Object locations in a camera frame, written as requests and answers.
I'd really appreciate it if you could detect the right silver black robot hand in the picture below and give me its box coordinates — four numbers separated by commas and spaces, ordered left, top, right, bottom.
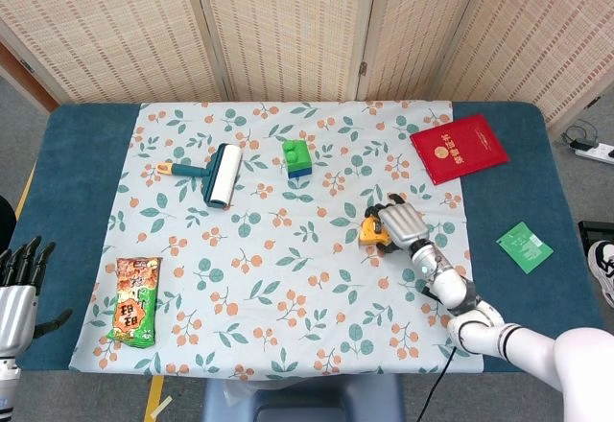
363, 193, 432, 255

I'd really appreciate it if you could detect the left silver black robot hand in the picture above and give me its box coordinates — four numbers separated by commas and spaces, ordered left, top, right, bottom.
0, 236, 74, 359

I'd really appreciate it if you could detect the yellow tape measure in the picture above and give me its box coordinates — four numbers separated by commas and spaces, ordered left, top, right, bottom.
359, 215, 392, 246

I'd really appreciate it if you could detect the black round object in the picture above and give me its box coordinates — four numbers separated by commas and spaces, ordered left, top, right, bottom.
0, 195, 18, 258

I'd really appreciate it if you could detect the red certificate booklet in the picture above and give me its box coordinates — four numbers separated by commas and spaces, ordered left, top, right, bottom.
410, 113, 510, 187

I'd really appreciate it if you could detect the orange green snack bag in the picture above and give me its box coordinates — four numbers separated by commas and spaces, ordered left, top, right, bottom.
106, 256, 163, 350

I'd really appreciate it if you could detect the green foil packet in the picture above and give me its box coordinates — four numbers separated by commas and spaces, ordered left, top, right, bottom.
495, 222, 555, 275

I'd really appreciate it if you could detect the floral tablecloth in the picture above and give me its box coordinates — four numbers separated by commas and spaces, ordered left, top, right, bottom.
69, 100, 484, 383

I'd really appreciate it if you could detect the green blue building block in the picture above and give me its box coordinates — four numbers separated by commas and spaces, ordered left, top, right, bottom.
281, 139, 314, 181

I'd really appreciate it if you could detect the blue table cover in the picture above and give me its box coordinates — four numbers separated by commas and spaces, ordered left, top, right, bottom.
0, 101, 605, 375

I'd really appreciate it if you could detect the paper strip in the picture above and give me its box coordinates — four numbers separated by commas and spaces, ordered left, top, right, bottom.
148, 395, 173, 418

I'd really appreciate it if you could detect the teal lint roller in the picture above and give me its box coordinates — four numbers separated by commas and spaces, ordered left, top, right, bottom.
156, 142, 244, 210

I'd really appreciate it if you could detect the black box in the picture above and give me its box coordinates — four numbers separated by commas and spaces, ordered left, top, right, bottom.
578, 220, 614, 246

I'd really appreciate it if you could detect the white power strip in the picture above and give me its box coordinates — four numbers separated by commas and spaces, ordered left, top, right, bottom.
574, 142, 614, 165

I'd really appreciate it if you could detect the bamboo folding screen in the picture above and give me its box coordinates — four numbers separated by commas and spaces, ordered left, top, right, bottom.
0, 0, 614, 130

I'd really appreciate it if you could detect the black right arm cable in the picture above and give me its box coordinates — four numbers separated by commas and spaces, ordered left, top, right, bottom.
414, 343, 458, 422

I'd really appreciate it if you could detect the black power adapter with cable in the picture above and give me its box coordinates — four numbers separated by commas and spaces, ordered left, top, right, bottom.
560, 119, 601, 151

